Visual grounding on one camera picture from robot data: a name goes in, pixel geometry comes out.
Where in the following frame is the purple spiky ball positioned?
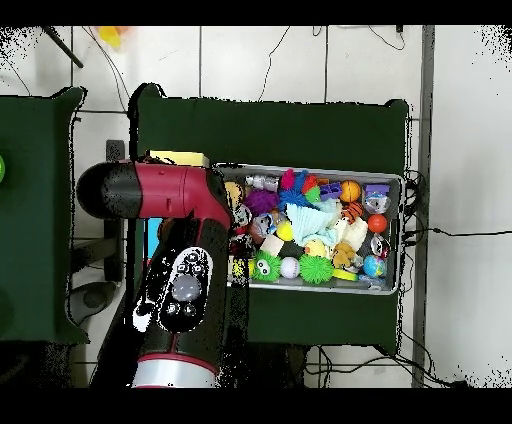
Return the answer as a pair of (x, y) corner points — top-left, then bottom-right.
(243, 188), (280, 217)

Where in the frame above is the grey round base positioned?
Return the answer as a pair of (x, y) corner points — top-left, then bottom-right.
(67, 280), (118, 326)

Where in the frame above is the black rod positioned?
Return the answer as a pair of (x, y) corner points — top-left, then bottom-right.
(40, 26), (85, 69)

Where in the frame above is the black upright panel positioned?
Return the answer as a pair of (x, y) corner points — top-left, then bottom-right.
(104, 139), (126, 283)

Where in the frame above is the green spiky toy with eyes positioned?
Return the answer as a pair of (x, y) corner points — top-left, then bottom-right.
(250, 250), (282, 282)

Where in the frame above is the orange round sponge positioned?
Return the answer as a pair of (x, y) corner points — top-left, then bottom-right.
(223, 181), (246, 209)

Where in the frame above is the wooden box with three holes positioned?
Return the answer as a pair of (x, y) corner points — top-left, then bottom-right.
(143, 150), (211, 263)

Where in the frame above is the small basketball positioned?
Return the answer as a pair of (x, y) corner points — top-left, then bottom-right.
(339, 180), (362, 203)

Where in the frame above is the green spiky ball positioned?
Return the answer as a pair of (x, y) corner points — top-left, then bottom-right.
(298, 254), (335, 285)

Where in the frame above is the tiger plush toy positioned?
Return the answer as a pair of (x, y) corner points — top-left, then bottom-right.
(341, 201), (364, 224)

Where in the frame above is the brown teddy bear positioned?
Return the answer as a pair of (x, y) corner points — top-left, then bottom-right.
(331, 241), (357, 268)

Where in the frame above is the white baseball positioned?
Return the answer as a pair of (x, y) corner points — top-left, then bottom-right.
(279, 256), (301, 280)

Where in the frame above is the shallow mesh bin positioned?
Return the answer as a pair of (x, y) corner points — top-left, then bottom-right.
(217, 162), (404, 296)

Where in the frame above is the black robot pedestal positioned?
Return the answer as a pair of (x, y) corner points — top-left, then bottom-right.
(249, 343), (309, 388)

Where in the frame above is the light blue knitted cloth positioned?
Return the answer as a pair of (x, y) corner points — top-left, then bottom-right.
(285, 201), (341, 247)

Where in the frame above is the dark green side tablecloth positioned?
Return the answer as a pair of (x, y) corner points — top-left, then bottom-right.
(0, 86), (91, 346)

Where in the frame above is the blue spiky ball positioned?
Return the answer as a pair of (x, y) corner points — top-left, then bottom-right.
(276, 187), (317, 209)

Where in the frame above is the orange ball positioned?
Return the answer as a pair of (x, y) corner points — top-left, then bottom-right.
(366, 214), (389, 235)

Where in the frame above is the yellow object on floor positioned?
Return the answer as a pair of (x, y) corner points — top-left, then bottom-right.
(97, 26), (123, 49)

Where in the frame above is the small globe ball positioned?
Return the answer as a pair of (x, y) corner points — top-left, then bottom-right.
(362, 255), (387, 278)

